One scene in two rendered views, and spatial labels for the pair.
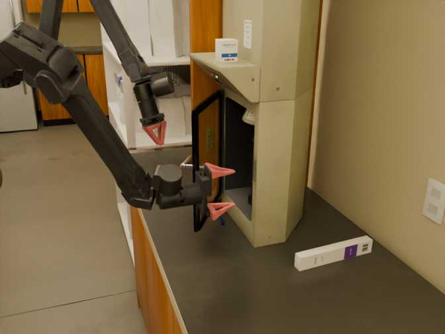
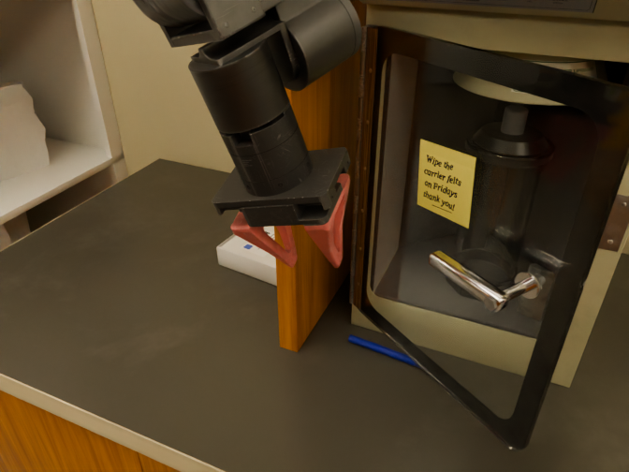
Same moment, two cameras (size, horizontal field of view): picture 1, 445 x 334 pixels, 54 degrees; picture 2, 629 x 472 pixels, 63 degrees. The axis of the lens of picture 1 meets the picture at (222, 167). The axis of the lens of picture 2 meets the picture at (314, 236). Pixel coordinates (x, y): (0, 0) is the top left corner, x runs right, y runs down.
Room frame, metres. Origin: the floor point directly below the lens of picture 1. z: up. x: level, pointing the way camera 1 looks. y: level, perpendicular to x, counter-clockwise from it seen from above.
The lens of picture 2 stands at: (1.13, 0.49, 1.49)
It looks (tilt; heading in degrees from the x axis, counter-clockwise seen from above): 32 degrees down; 313
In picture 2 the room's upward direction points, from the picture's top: straight up
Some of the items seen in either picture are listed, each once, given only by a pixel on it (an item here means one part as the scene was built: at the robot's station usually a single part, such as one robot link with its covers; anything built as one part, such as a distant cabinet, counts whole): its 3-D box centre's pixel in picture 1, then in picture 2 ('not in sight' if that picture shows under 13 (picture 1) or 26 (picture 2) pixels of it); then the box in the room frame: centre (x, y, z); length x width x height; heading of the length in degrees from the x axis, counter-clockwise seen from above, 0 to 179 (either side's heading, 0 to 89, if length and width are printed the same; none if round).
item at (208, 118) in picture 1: (208, 158); (446, 239); (1.34, 0.05, 1.19); 0.30 x 0.01 x 0.40; 166
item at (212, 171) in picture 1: (217, 177); not in sight; (1.06, 0.01, 1.24); 0.09 x 0.07 x 0.07; 109
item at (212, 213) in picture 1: (218, 201); not in sight; (1.06, 0.01, 1.17); 0.09 x 0.07 x 0.07; 109
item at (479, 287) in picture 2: (192, 162); (480, 274); (1.28, 0.09, 1.20); 0.10 x 0.05 x 0.03; 166
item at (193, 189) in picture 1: (192, 193); not in sight; (1.04, 0.08, 1.20); 0.07 x 0.07 x 0.10; 19
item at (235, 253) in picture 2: not in sight; (271, 252); (1.72, -0.03, 0.96); 0.16 x 0.12 x 0.04; 13
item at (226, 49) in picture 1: (226, 50); not in sight; (1.29, -0.01, 1.54); 0.05 x 0.05 x 0.06; 20
